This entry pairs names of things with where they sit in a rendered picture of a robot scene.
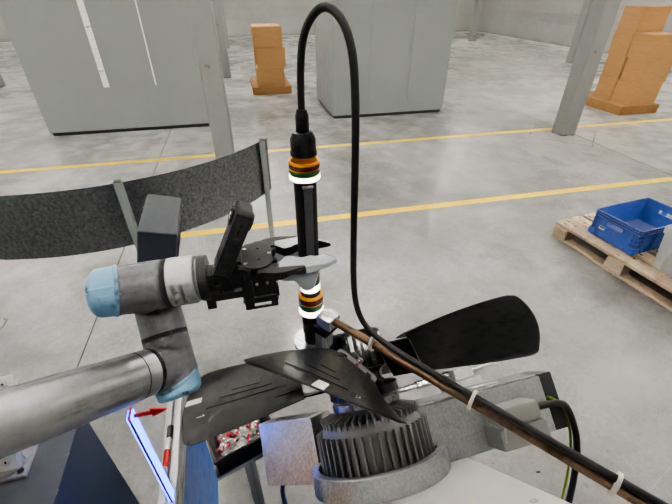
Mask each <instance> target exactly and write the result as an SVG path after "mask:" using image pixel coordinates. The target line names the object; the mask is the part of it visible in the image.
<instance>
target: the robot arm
mask: <svg viewBox="0 0 672 504"><path fill-rule="evenodd" d="M254 219H255V214H254V213H253V207H252V205H251V204H248V203H245V202H242V201H239V200H237V201H236V203H235V205H234V206H232V208H231V211H230V213H229V215H228V221H227V227H226V230H225V232H224V235H223V238H222V240H221V243H220V246H219V248H218V251H217V254H216V256H215V259H214V264H213V265H210V264H209V260H208V258H207V256H206V255H198V256H196V257H195V256H194V255H187V256H180V257H172V258H167V259H160V260H153V261H145V262H138V263H130V264H123V265H116V264H115V265H112V266H110V267H104V268H99V269H95V270H93V271H91V272H90V273H89V275H88V277H87V279H86V283H85V296H86V301H87V304H88V307H89V309H90V311H91V312H92V313H93V314H94V315H95V316H97V317H101V318H104V317H112V316H116V317H120V315H126V314H134V315H135V319H136V323H137V327H138V330H139V334H140V338H141V342H142V347H143V350H140V351H136V352H133V353H129V354H125V355H122V356H118V357H114V358H111V359H107V360H104V361H100V362H96V363H93V364H89V365H85V366H82V367H78V368H75V369H71V370H67V371H64V372H60V373H57V374H53V375H49V376H46V377H42V378H38V379H35V380H31V381H28V382H24V383H20V384H17V385H13V386H9V387H6V388H2V389H0V459H3V458H5V457H7V456H10V455H12V454H15V453H17V452H19V451H22V450H24V449H27V448H29V447H31V446H34V445H36V444H39V443H41V442H43V441H46V440H48V439H51V438H53V437H55V436H58V435H60V434H63V433H65V432H67V431H70V430H72V429H75V428H77V427H79V426H82V425H84V424H87V423H89V422H91V421H94V420H96V419H99V418H101V417H103V416H106V415H108V414H111V413H113V412H115V411H118V410H120V409H123V408H125V407H127V406H130V405H132V404H135V403H137V402H139V401H142V400H144V399H147V398H149V397H151V396H155V397H156V400H157V402H158V403H161V404H163V403H167V402H170V401H173V400H176V399H179V398H182V397H184V396H186V395H189V394H191V393H193V392H195V391H197V390H198V389H199V388H200V386H201V378H200V374H199V369H198V366H199V365H198V362H197V361H196V358H195V355H194V351H193V347H192V344H191V340H190V337H189V333H188V329H187V325H186V321H185V317H184V314H183V310H182V307H181V305H187V304H194V303H199V302H200V301H201V300H203V301H206V302H207V306H208V309H215V308H217V301H222V300H229V299H235V298H241V297H243V304H245V306H246V310H252V309H258V308H264V307H270V306H276V305H279V302H278V300H279V295H280V292H279V285H278V282H276V281H278V280H282V281H295V282H297V283H298V285H299V286H300V287H301V289H302V290H305V291H309V290H312V289H313V288H314V287H315V284H316V280H317V277H318V273H319V270H321V269H324V268H327V267H329V266H331V265H333V264H335V263H337V258H335V257H332V256H329V255H327V254H321V255H317V256H312V255H310V256H306V257H299V256H298V242H297V236H276V237H270V238H266V239H263V240H260V241H254V242H253V243H249V244H245V245H243V243H244V241H245V238H246V236H247V233H248V231H250V230H251V228H252V225H253V222H254ZM274 256H275V258H274ZM278 262H279V263H278ZM267 301H271V302H272V303H271V304H265V305H259V306H255V303H261V302H267Z"/></svg>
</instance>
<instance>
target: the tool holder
mask: <svg viewBox="0 0 672 504"><path fill-rule="evenodd" d="M325 309H326V310H327V311H329V312H331V313H332V314H331V316H330V317H327V318H326V317H325V316H323V315H321V314H320V313H319V314H318V315H317V316H316V321H317V322H316V323H315V324H313V331H314V332H315V345H309V344H307V343H306V342H305V340H304V332H303V328H302V329H301V330H299V331H298V332H297V334H296V335H295V339H294V342H295V348H296V349H311V348H323V349H329V348H330V346H331V345H332V344H333V332H334V331H335V330H336V329H337V327H335V326H333V325H332V323H333V320H334V318H338V319H340V314H339V313H337V312H336V311H334V310H332V309H330V308H329V307H326V308H325Z"/></svg>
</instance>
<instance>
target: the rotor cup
mask: <svg viewBox="0 0 672 504"><path fill-rule="evenodd" d="M358 331H360V332H362V333H364V334H365V335H367V336H369V337H371V335H370V334H369V333H368V332H367V331H366V330H365V329H364V328H363V329H358ZM348 337H351V339H352V343H353V348H354V352H351V351H350V346H349V341H348ZM329 349H333V350H336V351H337V350H339V349H343V350H344V351H346V352H347V353H348V354H350V355H351V356H352V357H353V358H355V359H358V358H359V357H361V358H362V359H363V360H364V361H363V362H362V365H363V366H364V367H366V368H367V369H368V370H369V371H371V372H372V373H373V374H374V375H375V376H376V378H377V380H376V382H375V383H376V384H377V387H378V389H379V391H380V393H381V395H383V394H386V393H389V392H392V391H394V390H396V389H398V387H399V386H398V381H397V379H396V378H394V377H388V378H384V377H383V376H382V371H381V370H382V367H383V366H384V365H386V361H385V359H384V357H383V355H382V354H380V353H379V352H377V351H375V350H374V351H372V352H371V351H370V350H368V346H367V345H365V344H364V343H362V342H360V341H359V340H357V339H355V338H354V337H352V336H350V335H349V334H347V333H345V332H344V333H339V334H335V335H333V344H332V345H331V346H330V348H329ZM329 399H330V402H331V403H346V401H344V400H341V399H339V398H336V397H334V396H331V395H329Z"/></svg>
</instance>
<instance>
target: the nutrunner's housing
mask: <svg viewBox="0 0 672 504"><path fill-rule="evenodd" d="M295 127H296V130H294V131H293V132H292V134H291V137H290V156H291V157H293V158H297V159H309V158H313V157H315V156H316V155H317V149H316V137H315V135H314V133H313V131H312V130H309V115H308V112H307V109H306V108H305V110H298V109H296V113H295ZM316 322H317V321H316V318H315V319H307V318H304V317H302V324H303V332H304V340H305V342H306V343H307V344H309V345H315V332H314V331H313V324H315V323H316Z"/></svg>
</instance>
